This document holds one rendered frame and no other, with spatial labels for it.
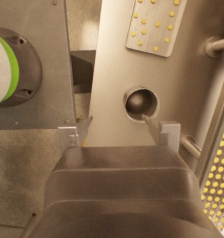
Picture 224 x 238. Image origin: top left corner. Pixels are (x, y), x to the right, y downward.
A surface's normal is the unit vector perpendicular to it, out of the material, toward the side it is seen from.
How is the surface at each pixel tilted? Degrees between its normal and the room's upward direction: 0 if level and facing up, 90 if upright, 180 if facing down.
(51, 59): 0
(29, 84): 70
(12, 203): 0
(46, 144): 0
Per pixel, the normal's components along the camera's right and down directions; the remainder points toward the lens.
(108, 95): -0.01, 0.26
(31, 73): 0.92, 0.23
